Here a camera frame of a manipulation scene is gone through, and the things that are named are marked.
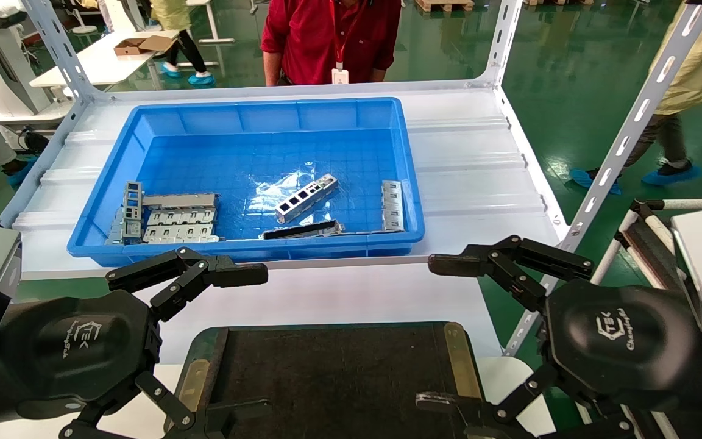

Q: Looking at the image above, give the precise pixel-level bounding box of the person in yellow coat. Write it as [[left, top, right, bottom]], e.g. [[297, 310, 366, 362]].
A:
[[570, 0, 702, 196], [150, 0, 216, 87]]

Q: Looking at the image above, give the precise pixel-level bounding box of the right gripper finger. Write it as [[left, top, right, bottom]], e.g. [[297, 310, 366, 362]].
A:
[[415, 364, 638, 439], [428, 235, 595, 313]]

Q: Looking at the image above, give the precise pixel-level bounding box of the person in red shirt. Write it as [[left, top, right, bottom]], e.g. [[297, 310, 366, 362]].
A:
[[260, 0, 402, 87]]

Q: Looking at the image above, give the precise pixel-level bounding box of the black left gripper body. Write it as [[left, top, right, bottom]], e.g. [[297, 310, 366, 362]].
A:
[[0, 290, 163, 427]]

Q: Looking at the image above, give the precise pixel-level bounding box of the white table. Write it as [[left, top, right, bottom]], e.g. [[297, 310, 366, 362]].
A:
[[29, 29, 181, 89]]

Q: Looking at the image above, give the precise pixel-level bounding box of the long grey metal channel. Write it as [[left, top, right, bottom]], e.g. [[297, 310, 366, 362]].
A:
[[142, 193, 219, 210]]

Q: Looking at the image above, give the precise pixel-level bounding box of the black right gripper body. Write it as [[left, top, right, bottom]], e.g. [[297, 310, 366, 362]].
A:
[[543, 279, 702, 439]]

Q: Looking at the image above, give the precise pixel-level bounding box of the silver slotted metal part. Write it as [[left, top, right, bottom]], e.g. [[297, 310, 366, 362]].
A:
[[275, 173, 339, 224]]

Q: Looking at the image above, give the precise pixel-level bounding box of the wooden pallet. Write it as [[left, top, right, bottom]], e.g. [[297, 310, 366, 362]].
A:
[[415, 0, 475, 13]]

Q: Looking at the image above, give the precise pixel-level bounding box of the grey perforated metal part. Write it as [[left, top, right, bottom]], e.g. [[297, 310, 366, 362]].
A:
[[122, 181, 144, 246]]

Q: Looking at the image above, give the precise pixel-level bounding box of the blue plastic bin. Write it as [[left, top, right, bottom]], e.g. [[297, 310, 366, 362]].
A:
[[66, 96, 426, 268]]

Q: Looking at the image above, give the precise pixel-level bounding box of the flat stamped metal part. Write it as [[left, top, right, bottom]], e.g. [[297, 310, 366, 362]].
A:
[[146, 209, 216, 226], [142, 224, 220, 244]]

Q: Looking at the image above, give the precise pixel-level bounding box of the white metal shelf rack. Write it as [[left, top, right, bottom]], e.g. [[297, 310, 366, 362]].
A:
[[0, 0, 702, 357]]

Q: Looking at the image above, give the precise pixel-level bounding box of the open cardboard box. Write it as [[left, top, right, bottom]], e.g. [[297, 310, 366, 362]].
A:
[[113, 35, 175, 57]]

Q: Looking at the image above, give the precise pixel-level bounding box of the dark long metal part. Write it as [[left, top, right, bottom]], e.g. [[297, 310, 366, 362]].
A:
[[259, 219, 345, 240]]

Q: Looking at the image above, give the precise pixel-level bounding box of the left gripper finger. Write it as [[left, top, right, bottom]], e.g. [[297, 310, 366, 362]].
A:
[[105, 246, 269, 323], [58, 371, 274, 439]]

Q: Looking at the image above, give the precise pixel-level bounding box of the black container tray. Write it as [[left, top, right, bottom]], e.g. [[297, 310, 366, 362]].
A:
[[165, 321, 487, 439]]

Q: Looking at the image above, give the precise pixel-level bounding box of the silver ribbed metal part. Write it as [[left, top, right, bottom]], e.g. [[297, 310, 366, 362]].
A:
[[381, 180, 404, 233]]

